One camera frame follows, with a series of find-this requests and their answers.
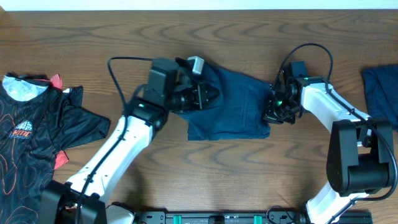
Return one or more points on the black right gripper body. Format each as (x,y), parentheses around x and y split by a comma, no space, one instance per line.
(281,111)

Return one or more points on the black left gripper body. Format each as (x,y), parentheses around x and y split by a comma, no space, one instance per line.
(192,100)

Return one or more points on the dark blue denim shorts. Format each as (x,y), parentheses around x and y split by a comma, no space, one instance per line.
(236,114)

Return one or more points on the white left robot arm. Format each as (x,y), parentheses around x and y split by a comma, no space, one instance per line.
(172,86)

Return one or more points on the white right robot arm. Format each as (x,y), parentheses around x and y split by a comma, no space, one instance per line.
(360,165)

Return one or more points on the folded navy blue garment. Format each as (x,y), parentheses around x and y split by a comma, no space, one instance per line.
(380,88)

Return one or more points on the black orange patterned t-shirt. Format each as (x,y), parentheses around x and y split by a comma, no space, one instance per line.
(38,120)

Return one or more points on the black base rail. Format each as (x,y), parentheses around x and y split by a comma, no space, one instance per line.
(236,217)

